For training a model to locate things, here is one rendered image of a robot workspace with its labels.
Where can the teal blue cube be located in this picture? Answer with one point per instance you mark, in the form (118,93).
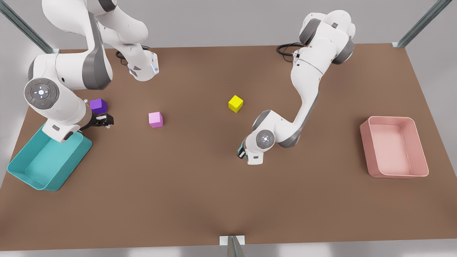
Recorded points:
(241,147)

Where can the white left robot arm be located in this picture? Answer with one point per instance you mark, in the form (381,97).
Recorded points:
(307,71)

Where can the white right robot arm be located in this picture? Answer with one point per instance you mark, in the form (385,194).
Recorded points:
(68,67)

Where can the purple cube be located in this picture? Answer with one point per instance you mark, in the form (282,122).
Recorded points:
(98,106)

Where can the yellow cube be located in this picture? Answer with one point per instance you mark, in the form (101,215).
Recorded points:
(235,103)

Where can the pink cube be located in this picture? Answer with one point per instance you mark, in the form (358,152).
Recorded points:
(155,119)

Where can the teal tray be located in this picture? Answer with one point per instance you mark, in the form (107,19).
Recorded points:
(50,160)

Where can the pink tray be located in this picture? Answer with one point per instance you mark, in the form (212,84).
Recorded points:
(394,147)

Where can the silver frame post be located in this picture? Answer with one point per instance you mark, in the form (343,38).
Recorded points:
(25,26)
(234,246)
(421,23)

